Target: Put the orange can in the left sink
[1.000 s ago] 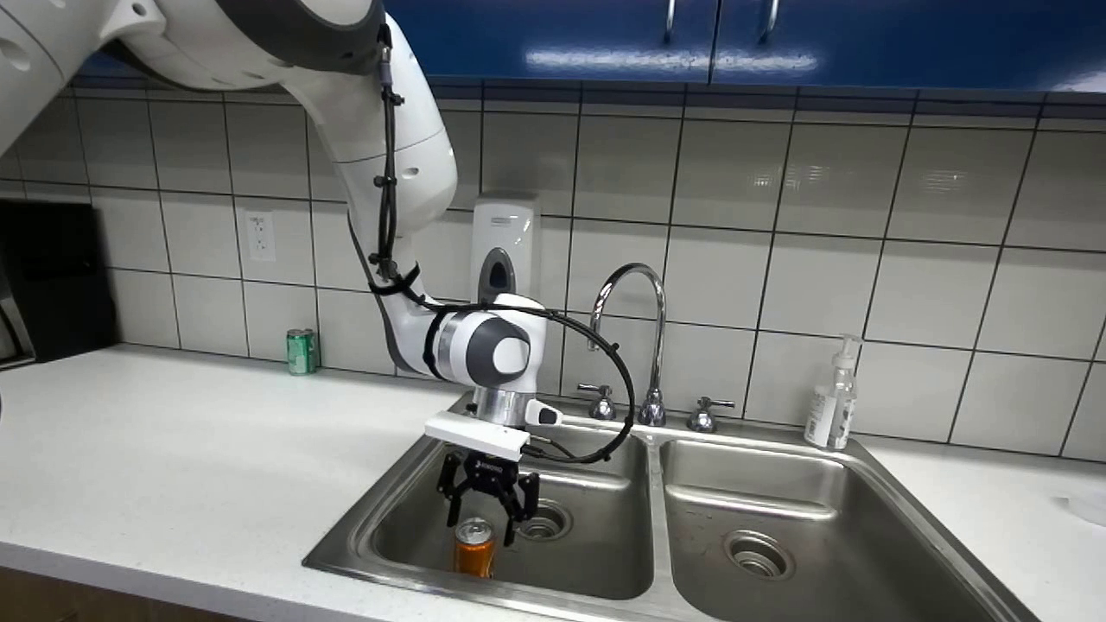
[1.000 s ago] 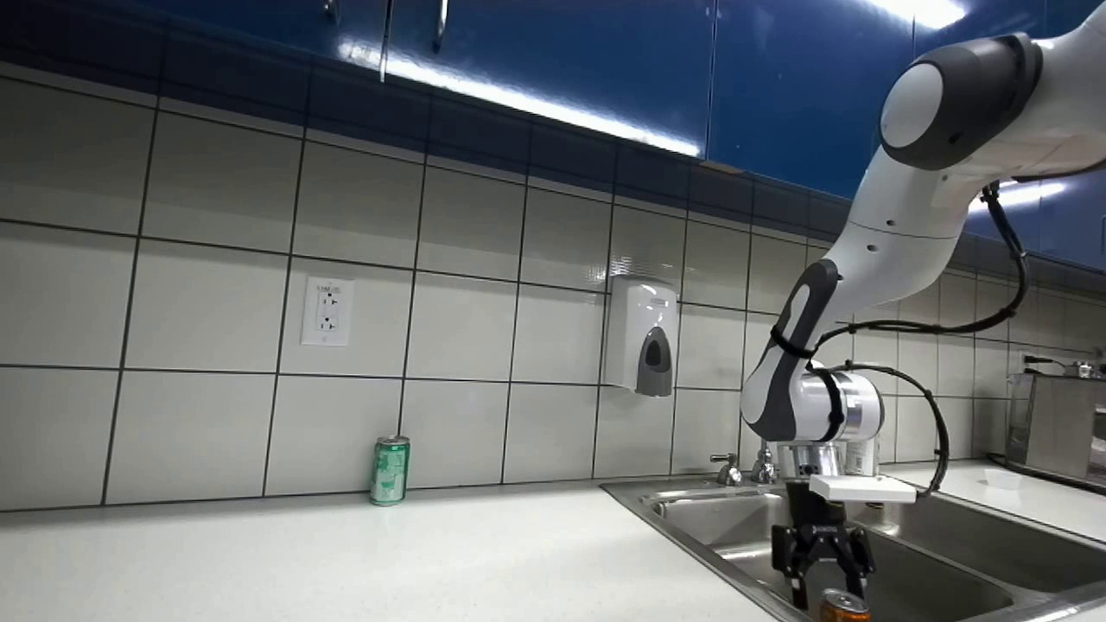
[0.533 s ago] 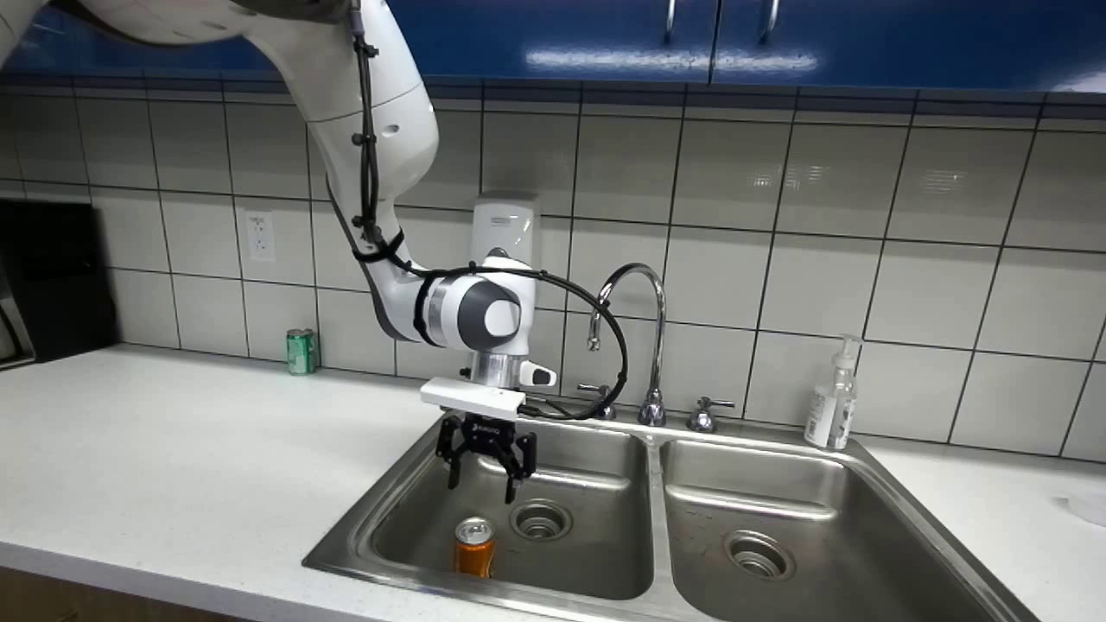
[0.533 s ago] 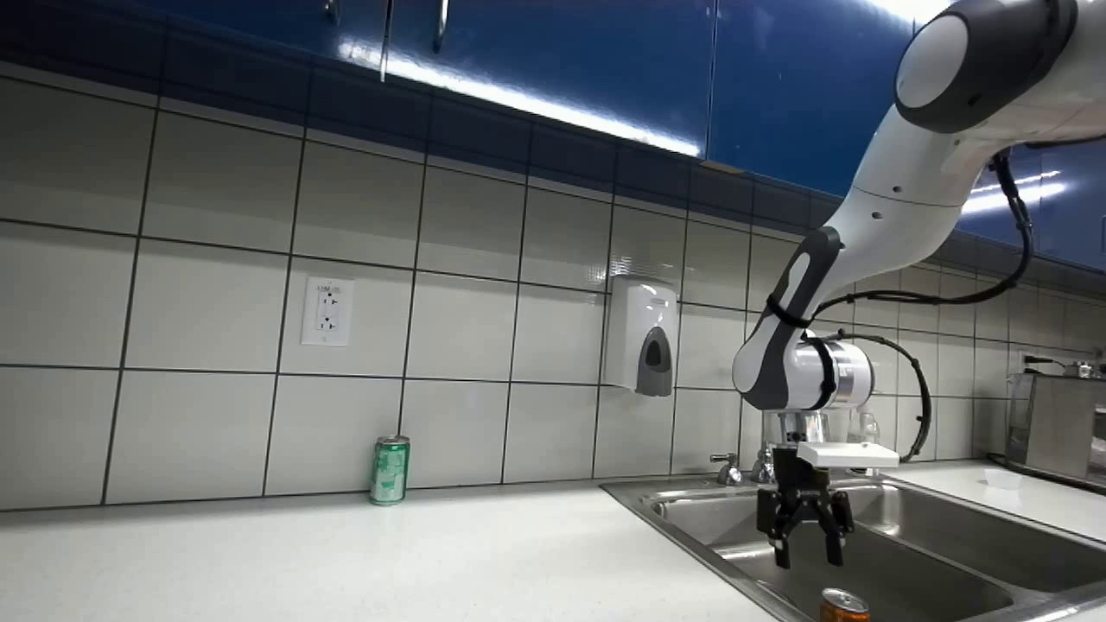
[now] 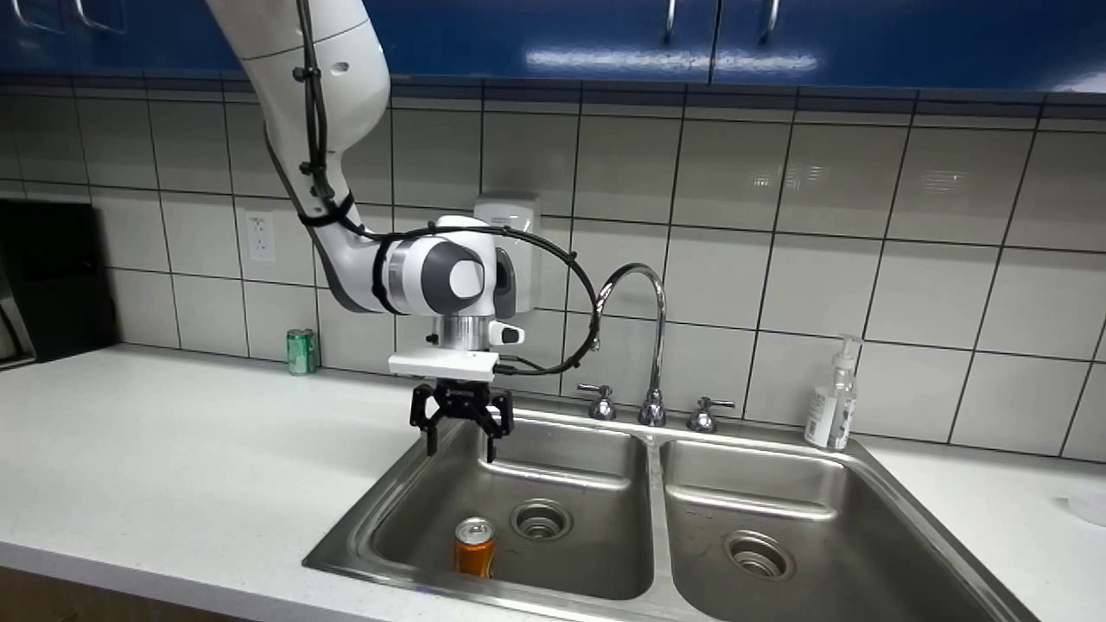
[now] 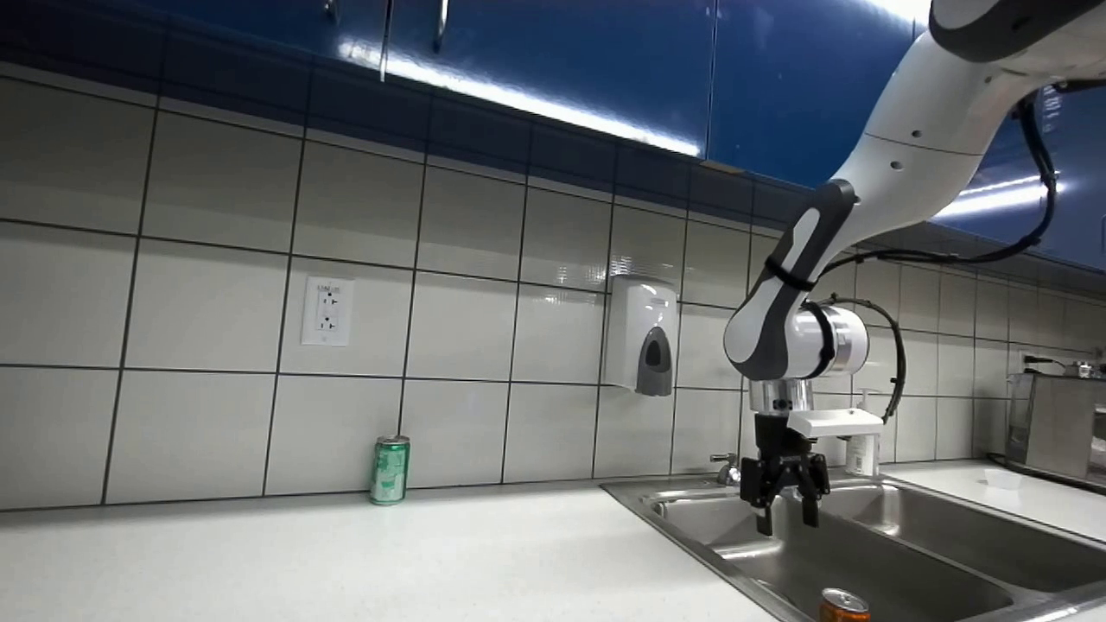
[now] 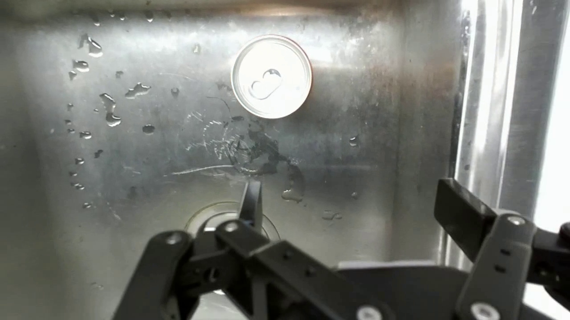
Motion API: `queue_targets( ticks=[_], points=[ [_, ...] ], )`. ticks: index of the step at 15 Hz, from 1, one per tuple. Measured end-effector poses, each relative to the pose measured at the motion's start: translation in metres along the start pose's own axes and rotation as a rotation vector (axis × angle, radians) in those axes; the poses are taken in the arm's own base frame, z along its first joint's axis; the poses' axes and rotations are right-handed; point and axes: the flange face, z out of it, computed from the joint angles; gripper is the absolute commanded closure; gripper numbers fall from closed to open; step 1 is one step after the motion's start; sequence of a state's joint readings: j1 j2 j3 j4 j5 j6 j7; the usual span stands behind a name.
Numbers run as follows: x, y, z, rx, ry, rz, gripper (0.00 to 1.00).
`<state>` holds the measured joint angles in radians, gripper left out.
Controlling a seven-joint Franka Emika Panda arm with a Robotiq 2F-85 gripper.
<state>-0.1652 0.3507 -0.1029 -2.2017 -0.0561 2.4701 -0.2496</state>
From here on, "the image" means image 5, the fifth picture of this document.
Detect white pump soap bottle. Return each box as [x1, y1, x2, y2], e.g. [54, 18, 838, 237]
[801, 335, 865, 454]

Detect chrome gooseneck faucet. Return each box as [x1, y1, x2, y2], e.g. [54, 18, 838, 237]
[595, 259, 672, 429]

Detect black countertop appliance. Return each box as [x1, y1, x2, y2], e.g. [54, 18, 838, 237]
[0, 197, 124, 373]

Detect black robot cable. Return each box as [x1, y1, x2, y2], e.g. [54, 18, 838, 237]
[290, 0, 605, 381]

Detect stainless steel double sink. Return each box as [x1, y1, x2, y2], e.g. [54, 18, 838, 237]
[301, 400, 1044, 622]

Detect white wall power outlet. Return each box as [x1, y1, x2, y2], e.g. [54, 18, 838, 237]
[233, 203, 279, 279]

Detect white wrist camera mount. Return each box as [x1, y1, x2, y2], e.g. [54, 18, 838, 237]
[384, 349, 501, 385]

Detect blue wall cabinets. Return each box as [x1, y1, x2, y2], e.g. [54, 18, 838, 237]
[0, 0, 1106, 99]

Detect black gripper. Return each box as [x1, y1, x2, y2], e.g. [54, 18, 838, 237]
[408, 381, 517, 462]

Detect orange soda can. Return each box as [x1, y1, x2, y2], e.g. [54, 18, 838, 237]
[449, 514, 501, 581]

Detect chrome faucet handle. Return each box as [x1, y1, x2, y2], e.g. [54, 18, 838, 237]
[683, 393, 740, 434]
[573, 381, 622, 423]

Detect green soda can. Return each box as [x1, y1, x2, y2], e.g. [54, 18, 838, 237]
[284, 326, 321, 381]

